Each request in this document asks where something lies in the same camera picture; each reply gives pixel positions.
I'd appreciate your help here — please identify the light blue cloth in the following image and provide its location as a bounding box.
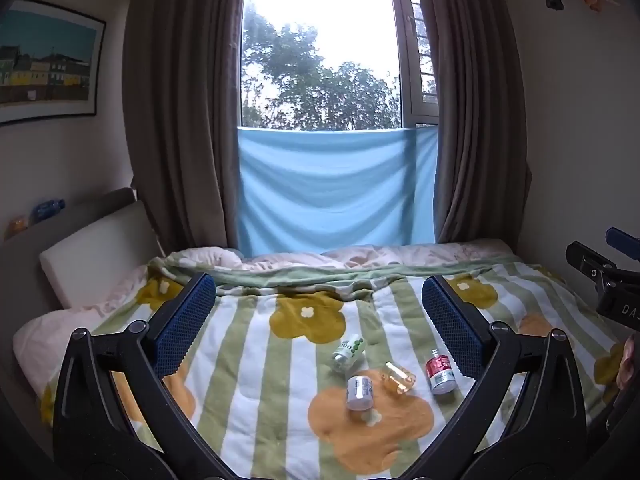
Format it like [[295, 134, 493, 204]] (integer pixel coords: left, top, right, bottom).
[[238, 126, 438, 257]]

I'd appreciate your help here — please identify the window frame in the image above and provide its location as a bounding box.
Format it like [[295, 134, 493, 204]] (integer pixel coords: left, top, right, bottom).
[[393, 0, 439, 127]]

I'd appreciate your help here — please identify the framed town picture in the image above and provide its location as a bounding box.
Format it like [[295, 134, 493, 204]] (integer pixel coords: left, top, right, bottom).
[[0, 0, 106, 126]]

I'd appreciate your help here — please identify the blue bottle on headboard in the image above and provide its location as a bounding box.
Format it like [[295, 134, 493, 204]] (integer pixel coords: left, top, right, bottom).
[[30, 200, 66, 224]]

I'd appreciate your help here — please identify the person's right hand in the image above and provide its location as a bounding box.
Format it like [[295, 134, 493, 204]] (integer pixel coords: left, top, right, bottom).
[[614, 332, 639, 405]]

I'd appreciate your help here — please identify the clear red-label bottle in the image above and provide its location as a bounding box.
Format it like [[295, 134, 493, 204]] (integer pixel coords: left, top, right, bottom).
[[425, 349, 457, 396]]

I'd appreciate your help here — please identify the brown curtain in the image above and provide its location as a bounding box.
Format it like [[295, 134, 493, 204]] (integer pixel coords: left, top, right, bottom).
[[422, 0, 530, 248], [122, 0, 243, 252]]

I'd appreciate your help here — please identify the white headboard cushion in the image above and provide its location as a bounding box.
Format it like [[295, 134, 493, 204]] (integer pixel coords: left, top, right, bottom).
[[39, 202, 162, 309]]

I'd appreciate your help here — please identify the left brown curtain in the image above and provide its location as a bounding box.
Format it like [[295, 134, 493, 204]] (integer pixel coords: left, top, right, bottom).
[[122, 0, 243, 252]]

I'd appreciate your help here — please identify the clear green-label bottle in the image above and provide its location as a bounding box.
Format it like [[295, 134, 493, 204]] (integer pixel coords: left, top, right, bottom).
[[330, 334, 367, 373]]

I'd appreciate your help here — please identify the orange item on headboard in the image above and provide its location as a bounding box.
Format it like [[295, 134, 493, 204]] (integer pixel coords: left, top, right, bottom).
[[4, 216, 29, 240]]

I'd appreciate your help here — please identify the right brown curtain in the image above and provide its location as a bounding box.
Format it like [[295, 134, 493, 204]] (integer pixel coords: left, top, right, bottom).
[[422, 0, 530, 248]]

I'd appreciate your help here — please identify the grey wooden headboard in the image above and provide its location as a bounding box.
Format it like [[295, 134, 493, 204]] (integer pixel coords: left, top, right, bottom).
[[0, 186, 139, 361]]

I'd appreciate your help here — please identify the white blue-label bottle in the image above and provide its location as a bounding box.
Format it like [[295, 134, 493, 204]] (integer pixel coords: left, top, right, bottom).
[[346, 375, 374, 412]]

